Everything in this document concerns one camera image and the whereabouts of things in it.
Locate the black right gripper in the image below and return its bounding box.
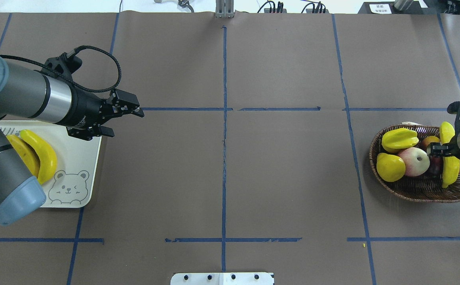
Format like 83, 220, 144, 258
426, 137, 460, 159

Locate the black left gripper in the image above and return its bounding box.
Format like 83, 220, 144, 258
66, 88, 145, 141

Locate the yellow banana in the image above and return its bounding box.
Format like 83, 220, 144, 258
439, 122, 460, 189
381, 128, 419, 153

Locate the yellow banana moved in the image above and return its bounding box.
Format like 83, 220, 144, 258
19, 129, 58, 184
6, 135, 40, 178

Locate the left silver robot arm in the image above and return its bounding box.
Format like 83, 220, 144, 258
0, 45, 144, 226

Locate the brown wicker basket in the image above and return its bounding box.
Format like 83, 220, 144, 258
368, 124, 460, 203

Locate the dark red mango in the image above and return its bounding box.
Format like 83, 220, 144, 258
420, 136, 443, 177

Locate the yellow pear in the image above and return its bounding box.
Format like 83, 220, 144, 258
375, 153, 406, 182

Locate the white bear print tray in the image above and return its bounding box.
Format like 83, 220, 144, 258
0, 120, 101, 209

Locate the brown paper table cover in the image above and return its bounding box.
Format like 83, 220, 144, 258
0, 11, 460, 285

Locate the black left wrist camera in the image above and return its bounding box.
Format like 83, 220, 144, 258
40, 53, 83, 81

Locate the aluminium frame post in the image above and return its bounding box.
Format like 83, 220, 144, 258
215, 0, 235, 19

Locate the white camera mast base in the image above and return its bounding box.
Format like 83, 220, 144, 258
170, 272, 275, 285

